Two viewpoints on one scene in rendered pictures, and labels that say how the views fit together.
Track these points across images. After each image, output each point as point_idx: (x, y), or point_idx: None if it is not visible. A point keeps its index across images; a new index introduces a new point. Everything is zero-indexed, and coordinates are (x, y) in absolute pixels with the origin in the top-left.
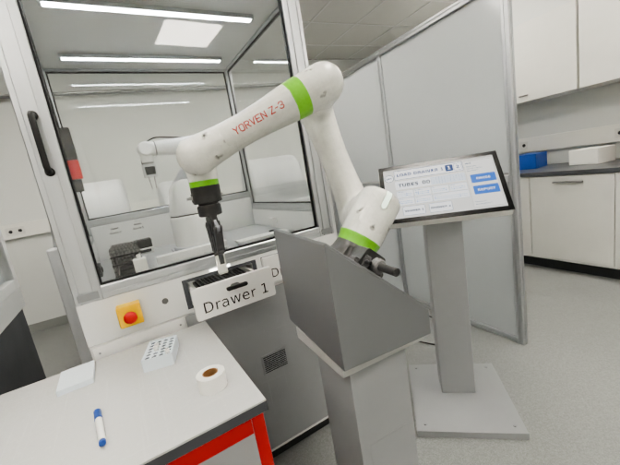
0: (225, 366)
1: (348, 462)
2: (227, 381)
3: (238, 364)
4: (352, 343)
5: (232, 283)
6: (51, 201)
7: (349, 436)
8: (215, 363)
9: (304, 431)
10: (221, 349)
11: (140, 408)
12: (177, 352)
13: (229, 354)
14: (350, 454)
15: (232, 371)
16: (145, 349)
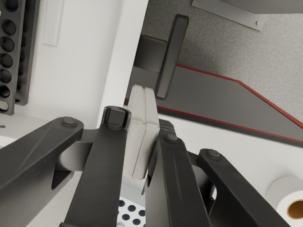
0: (261, 159)
1: (266, 2)
2: (300, 179)
3: (280, 145)
4: None
5: (138, 63)
6: None
7: (301, 5)
8: (236, 164)
9: None
10: (202, 133)
11: None
12: (126, 183)
13: (235, 136)
14: (282, 4)
15: (285, 159)
16: (46, 211)
